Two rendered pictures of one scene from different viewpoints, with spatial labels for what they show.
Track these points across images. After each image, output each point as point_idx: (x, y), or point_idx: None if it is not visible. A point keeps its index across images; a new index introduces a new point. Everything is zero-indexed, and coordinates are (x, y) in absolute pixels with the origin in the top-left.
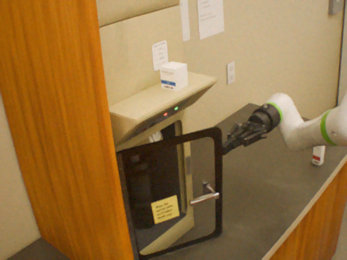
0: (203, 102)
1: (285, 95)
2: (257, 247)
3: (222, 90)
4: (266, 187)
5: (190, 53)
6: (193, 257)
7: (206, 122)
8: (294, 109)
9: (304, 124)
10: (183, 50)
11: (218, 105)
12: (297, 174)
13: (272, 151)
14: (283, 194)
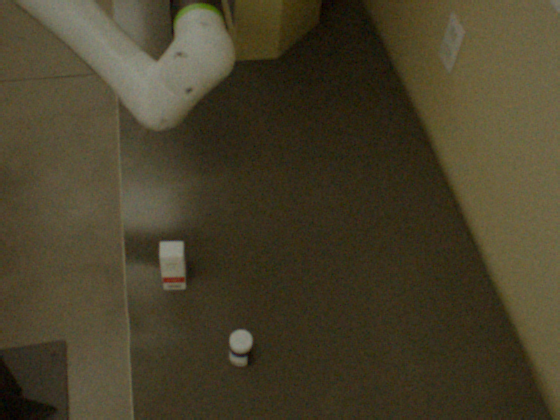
0: (513, 204)
1: (193, 32)
2: None
3: (553, 274)
4: (212, 163)
5: (551, 60)
6: None
7: (496, 249)
8: (168, 51)
9: (119, 27)
10: (545, 29)
11: (528, 279)
12: (187, 223)
13: (288, 258)
14: (173, 165)
